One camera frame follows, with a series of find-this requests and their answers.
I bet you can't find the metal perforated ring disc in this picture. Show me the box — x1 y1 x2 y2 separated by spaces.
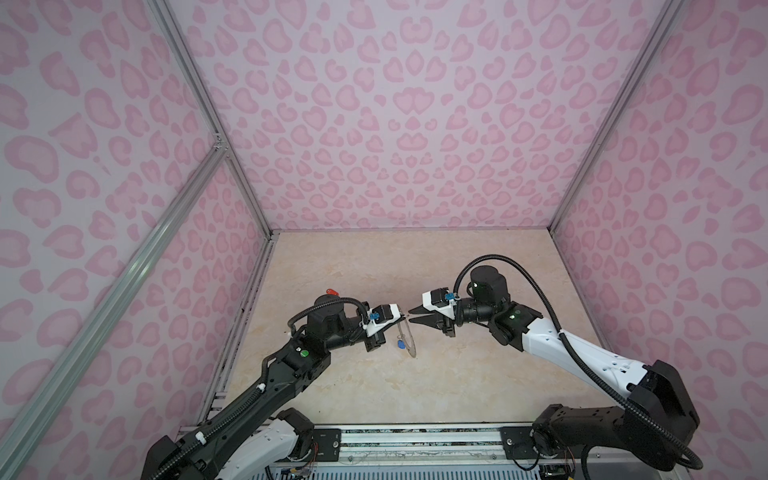
401 320 417 358

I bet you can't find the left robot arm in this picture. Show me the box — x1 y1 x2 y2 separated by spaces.
140 294 405 479

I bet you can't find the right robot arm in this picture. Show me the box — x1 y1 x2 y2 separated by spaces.
409 265 703 471

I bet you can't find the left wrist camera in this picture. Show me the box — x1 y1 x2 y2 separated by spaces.
362 304 403 338

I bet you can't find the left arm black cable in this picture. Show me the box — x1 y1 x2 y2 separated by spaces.
286 296 370 337

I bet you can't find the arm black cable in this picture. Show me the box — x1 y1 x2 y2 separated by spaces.
286 296 370 337
452 254 704 471

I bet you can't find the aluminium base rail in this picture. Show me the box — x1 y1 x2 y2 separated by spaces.
160 421 679 480

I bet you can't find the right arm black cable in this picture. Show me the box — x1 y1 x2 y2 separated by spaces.
452 254 704 471

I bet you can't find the diagonal aluminium frame bar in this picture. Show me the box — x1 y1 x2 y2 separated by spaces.
1 144 228 479

